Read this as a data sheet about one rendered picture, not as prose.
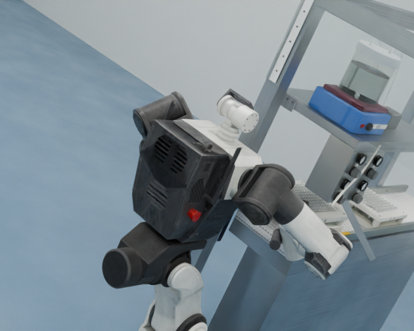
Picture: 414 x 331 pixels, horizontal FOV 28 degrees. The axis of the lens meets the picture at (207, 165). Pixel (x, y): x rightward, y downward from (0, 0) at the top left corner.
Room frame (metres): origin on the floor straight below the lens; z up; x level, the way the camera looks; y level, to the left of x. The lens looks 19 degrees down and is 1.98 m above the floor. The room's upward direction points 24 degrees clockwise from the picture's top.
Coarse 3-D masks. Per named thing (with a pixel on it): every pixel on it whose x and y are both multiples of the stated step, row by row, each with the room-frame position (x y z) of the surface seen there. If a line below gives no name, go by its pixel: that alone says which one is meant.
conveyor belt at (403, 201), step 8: (392, 200) 3.58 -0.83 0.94; (400, 200) 3.64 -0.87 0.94; (408, 200) 3.69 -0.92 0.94; (400, 208) 3.52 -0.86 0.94; (408, 208) 3.57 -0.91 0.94; (240, 216) 2.70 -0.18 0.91; (408, 216) 3.46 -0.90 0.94; (248, 224) 2.67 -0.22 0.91; (272, 224) 2.69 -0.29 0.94; (344, 224) 3.01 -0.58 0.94; (256, 232) 2.65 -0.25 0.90; (264, 232) 2.63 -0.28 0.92; (272, 232) 2.63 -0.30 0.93; (264, 240) 2.64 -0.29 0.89; (280, 248) 2.59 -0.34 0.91
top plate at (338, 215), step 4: (296, 184) 2.88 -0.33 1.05; (320, 212) 2.71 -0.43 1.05; (324, 212) 2.72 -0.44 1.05; (328, 212) 2.74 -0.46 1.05; (332, 212) 2.76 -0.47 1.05; (336, 212) 2.78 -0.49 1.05; (340, 212) 2.80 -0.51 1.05; (320, 216) 2.67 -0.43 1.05; (324, 216) 2.69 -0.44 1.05; (328, 216) 2.70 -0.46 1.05; (332, 216) 2.72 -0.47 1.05; (336, 216) 2.74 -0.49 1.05; (340, 216) 2.76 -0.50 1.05; (344, 216) 2.78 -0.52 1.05; (324, 220) 2.67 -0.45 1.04; (328, 220) 2.69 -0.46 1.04; (332, 220) 2.72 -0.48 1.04; (336, 220) 2.74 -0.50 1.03; (340, 220) 2.76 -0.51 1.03; (344, 220) 2.79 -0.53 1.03
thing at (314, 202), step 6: (300, 186) 2.85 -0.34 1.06; (300, 192) 2.79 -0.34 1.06; (306, 192) 2.82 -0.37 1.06; (312, 192) 2.84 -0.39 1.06; (306, 198) 2.76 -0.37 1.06; (312, 198) 2.79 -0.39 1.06; (318, 198) 2.81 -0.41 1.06; (312, 204) 2.72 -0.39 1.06; (318, 204) 2.75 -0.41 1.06; (324, 204) 2.79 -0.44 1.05
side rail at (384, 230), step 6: (408, 222) 3.27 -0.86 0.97; (372, 228) 3.00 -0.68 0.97; (378, 228) 3.03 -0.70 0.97; (384, 228) 3.06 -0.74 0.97; (390, 228) 3.11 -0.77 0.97; (396, 228) 3.15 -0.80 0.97; (402, 228) 3.20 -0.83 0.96; (408, 228) 3.25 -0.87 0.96; (348, 234) 2.83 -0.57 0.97; (354, 234) 2.87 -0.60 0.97; (366, 234) 2.95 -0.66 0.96; (372, 234) 2.99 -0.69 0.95; (378, 234) 3.04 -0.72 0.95
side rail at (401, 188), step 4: (372, 188) 3.50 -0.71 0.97; (376, 188) 3.53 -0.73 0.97; (380, 188) 3.57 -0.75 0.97; (384, 188) 3.60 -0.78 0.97; (388, 188) 3.63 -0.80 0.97; (392, 188) 3.67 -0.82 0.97; (396, 188) 3.70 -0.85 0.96; (400, 188) 3.74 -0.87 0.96; (404, 188) 3.77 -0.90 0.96; (376, 192) 3.55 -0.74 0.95; (380, 192) 3.59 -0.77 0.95; (384, 192) 3.62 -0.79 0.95; (388, 192) 3.65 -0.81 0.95; (392, 192) 3.69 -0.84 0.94
